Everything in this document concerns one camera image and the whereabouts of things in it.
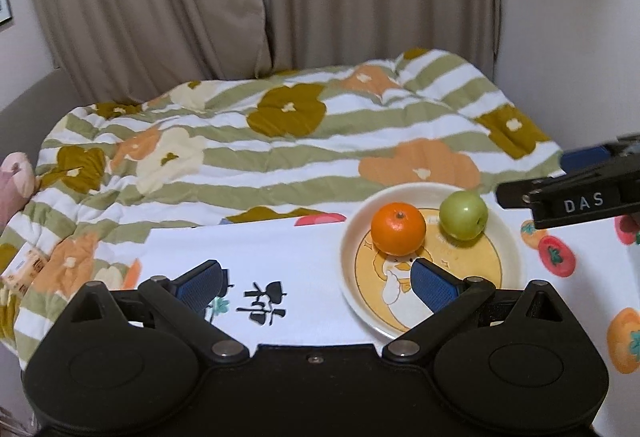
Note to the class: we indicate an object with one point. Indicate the white printed tablecloth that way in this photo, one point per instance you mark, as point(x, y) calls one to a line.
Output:
point(318, 279)

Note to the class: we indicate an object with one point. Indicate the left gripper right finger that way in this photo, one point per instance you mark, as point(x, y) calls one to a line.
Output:
point(453, 302)

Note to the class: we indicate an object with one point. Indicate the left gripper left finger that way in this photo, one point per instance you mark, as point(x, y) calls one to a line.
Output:
point(178, 306)

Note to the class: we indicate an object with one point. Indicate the large green apple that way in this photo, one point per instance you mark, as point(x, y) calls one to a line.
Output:
point(463, 215)

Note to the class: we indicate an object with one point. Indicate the pink plush toy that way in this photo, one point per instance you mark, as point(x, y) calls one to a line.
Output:
point(18, 183)

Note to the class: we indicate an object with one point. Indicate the floral striped quilt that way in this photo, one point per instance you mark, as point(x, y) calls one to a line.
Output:
point(210, 152)

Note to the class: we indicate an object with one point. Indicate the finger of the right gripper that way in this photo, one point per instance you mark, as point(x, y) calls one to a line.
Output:
point(515, 194)
point(573, 160)

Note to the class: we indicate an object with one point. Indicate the grey headboard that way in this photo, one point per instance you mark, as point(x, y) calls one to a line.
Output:
point(26, 121)

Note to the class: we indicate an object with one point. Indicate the orange mandarin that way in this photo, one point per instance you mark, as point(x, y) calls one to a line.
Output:
point(398, 229)

